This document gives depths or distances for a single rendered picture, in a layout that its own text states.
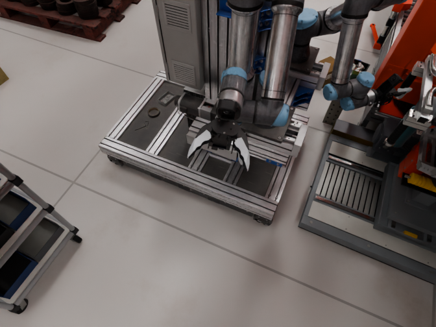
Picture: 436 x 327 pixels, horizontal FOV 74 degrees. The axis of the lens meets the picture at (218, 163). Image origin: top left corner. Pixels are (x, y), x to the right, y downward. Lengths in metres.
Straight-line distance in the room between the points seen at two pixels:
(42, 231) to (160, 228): 0.68
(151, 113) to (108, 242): 0.96
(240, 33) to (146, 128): 1.28
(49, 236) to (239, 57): 1.46
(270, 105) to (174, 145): 1.20
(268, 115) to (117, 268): 1.39
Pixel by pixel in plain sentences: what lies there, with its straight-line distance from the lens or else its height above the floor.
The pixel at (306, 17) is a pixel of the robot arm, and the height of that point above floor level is 1.04.
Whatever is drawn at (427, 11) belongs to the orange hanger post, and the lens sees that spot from 1.88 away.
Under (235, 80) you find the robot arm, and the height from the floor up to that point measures 1.25.
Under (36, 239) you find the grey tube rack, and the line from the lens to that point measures 2.02.
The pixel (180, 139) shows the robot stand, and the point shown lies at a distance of 2.07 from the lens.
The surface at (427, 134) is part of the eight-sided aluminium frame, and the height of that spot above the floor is 0.62.
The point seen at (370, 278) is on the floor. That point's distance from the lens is 2.08.
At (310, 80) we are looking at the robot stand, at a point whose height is 0.73.
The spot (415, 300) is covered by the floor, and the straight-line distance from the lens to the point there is 2.17.
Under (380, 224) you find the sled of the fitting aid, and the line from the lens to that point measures 2.04.
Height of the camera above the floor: 1.83
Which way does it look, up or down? 57 degrees down
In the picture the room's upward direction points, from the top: straight up
